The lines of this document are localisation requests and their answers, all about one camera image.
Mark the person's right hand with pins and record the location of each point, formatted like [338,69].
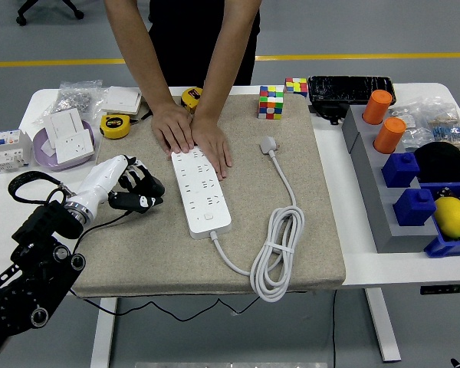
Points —
[174,128]

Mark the person's left hand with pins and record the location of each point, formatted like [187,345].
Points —
[214,142]

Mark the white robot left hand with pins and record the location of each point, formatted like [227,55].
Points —
[99,180]

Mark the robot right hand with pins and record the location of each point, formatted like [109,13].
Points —
[456,364]

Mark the white power strip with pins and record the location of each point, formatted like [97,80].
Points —
[203,199]

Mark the black plug adapter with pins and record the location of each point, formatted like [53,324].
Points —
[158,187]

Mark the person's left forearm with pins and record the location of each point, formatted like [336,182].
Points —
[224,69]

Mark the person's right forearm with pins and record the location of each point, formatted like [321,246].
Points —
[143,57]

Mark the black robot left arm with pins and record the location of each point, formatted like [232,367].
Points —
[42,226]

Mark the yellow black tape measure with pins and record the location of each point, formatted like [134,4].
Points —
[191,96]
[115,125]

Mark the purple bowl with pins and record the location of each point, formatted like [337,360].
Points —
[46,160]

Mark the small white card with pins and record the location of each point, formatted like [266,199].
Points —
[48,148]

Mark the large colourful puzzle cube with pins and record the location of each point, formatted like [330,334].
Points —
[271,102]

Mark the black table control panel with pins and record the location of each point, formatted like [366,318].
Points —
[446,290]

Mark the clear bag of screws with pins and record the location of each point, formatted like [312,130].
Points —
[74,100]

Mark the person's torso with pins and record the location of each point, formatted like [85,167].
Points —
[203,38]

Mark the white circuit breaker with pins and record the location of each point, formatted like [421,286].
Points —
[9,150]

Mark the small colourful puzzle cube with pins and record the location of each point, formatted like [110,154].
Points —
[296,87]

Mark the beige fabric mat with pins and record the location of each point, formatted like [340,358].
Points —
[157,260]

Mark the blue plastic bin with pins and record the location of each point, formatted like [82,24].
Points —
[444,247]

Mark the white table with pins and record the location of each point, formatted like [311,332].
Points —
[368,268]

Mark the black wrapped tray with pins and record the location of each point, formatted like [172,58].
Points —
[350,90]

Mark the yellow lemon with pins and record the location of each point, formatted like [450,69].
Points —
[451,217]

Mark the blue square block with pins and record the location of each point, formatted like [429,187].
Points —
[400,169]
[414,207]

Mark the grey block holder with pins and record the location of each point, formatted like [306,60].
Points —
[372,191]

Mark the orange cylinder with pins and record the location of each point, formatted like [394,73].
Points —
[389,135]
[376,107]

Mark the black office chair base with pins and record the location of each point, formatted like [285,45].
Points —
[50,8]

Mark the clear bag of small parts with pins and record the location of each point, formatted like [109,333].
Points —
[410,130]

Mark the black cloth bundle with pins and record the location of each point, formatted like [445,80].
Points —
[442,163]

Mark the clear bag of resistors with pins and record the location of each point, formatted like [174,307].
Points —
[450,130]

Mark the white wall socket panel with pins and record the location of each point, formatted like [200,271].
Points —
[74,148]

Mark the white flat switch plate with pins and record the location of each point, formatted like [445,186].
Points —
[122,99]

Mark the white wall switch panel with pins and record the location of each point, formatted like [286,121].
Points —
[63,122]

